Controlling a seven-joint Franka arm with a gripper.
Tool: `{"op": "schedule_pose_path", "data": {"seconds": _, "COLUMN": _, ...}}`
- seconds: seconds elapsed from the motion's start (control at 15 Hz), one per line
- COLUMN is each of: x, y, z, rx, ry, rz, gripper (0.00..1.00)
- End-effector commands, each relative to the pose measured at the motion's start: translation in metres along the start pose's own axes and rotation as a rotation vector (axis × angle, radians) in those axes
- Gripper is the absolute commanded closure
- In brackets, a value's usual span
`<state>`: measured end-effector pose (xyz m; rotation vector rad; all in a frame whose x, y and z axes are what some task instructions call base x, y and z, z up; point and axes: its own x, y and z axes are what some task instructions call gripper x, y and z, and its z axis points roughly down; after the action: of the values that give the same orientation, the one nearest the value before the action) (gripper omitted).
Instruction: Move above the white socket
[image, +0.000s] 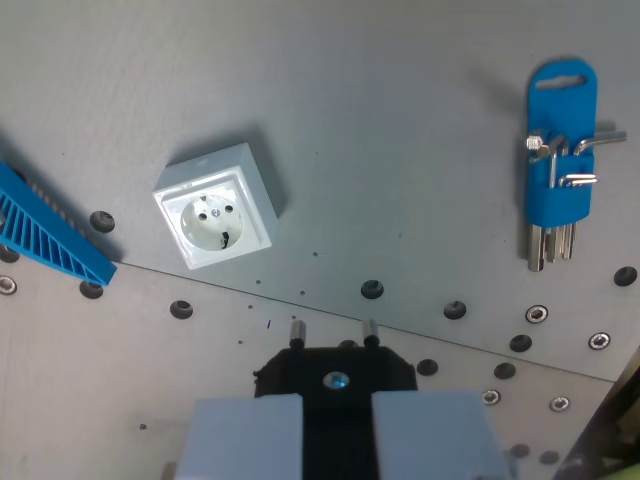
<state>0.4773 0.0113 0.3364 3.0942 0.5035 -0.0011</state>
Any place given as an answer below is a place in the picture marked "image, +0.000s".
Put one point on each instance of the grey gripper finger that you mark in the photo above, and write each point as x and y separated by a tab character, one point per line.
240	440
430	435

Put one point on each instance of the black power plug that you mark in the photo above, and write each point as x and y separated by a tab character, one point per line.
337	365

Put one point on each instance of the silver socket head screw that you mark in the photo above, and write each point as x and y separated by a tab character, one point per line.
559	404
490	397
7	285
599	341
536	314

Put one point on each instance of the largest silver hex key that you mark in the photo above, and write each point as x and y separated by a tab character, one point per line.
537	250

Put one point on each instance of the blue ribbed plastic wedge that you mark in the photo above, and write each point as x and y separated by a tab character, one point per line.
45	225

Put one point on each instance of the small silver hex key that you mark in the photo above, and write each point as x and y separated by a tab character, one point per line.
580	180

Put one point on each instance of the medium silver hex key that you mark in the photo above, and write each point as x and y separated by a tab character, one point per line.
554	165

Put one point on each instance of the long-armed silver hex key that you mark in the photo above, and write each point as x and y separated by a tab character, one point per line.
605	138

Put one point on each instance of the blue hex key holder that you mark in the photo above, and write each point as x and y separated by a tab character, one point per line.
560	110

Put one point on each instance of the white wall socket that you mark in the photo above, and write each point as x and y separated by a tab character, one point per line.
215	215

